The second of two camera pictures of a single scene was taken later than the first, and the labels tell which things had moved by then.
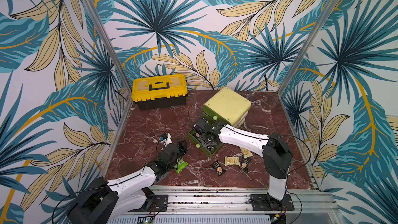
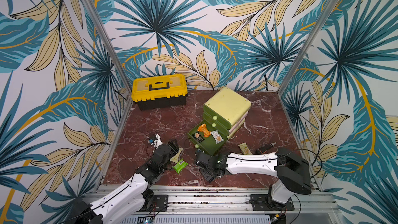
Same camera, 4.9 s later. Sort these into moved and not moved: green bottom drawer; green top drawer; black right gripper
Moved: black right gripper
Not moved: green bottom drawer; green top drawer
